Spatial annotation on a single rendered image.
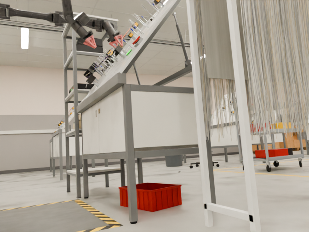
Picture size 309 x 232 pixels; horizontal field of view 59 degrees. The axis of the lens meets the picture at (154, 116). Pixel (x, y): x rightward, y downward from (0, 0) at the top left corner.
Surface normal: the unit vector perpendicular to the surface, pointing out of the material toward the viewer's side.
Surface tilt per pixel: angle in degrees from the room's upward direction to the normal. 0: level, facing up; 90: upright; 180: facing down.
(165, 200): 90
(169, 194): 90
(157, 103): 90
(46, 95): 90
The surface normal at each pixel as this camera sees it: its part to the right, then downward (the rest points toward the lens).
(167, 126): 0.45, -0.14
